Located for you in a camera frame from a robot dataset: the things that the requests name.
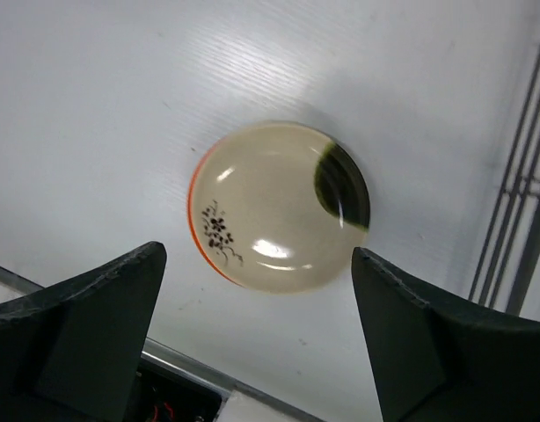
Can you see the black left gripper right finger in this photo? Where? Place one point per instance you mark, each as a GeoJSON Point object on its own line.
{"type": "Point", "coordinates": [436, 356]}

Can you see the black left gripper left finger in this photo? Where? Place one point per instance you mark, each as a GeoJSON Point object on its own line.
{"type": "Point", "coordinates": [69, 352]}

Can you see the cream plate black flower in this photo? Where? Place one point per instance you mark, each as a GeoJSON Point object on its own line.
{"type": "Point", "coordinates": [278, 207]}

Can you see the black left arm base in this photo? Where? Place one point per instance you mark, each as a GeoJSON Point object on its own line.
{"type": "Point", "coordinates": [166, 388]}

